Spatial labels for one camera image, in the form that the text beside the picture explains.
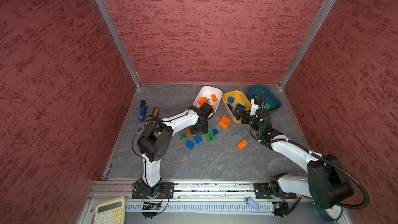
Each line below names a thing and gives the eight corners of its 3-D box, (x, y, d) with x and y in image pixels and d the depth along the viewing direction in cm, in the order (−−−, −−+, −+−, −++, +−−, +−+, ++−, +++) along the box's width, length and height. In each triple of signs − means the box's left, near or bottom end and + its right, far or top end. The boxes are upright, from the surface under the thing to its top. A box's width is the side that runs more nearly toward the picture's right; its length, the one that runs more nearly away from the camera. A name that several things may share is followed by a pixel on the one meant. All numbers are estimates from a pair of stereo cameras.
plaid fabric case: (147, 119, 103) (145, 116, 100) (150, 110, 108) (148, 107, 105) (157, 119, 103) (156, 116, 100) (160, 110, 108) (159, 107, 105)
